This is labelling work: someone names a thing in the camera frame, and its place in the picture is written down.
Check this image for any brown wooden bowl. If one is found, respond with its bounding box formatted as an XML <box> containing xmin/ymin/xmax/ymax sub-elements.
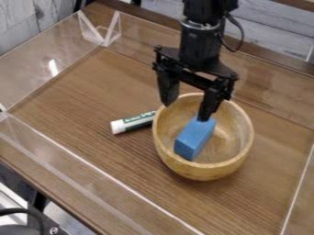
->
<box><xmin>153</xmin><ymin>93</ymin><xmax>254</xmax><ymax>181</ymax></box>

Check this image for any white green tube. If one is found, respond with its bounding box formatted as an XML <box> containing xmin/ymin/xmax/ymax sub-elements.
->
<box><xmin>111</xmin><ymin>111</ymin><xmax>157</xmax><ymax>135</ymax></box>

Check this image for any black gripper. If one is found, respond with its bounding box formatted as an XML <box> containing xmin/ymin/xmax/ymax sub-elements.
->
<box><xmin>154</xmin><ymin>17</ymin><xmax>238</xmax><ymax>122</ymax></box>

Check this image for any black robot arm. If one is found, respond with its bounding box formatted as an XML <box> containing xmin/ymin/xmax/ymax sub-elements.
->
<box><xmin>154</xmin><ymin>0</ymin><xmax>245</xmax><ymax>122</ymax></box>

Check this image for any blue foam block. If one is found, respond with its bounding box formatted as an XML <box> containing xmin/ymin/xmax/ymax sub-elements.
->
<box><xmin>174</xmin><ymin>117</ymin><xmax>217</xmax><ymax>162</ymax></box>

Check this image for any black cable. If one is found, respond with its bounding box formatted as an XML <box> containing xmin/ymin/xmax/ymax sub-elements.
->
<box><xmin>0</xmin><ymin>207</ymin><xmax>46</xmax><ymax>235</ymax></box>

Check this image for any clear acrylic corner bracket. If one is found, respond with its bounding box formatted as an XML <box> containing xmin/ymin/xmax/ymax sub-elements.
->
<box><xmin>78</xmin><ymin>11</ymin><xmax>122</xmax><ymax>47</ymax></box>

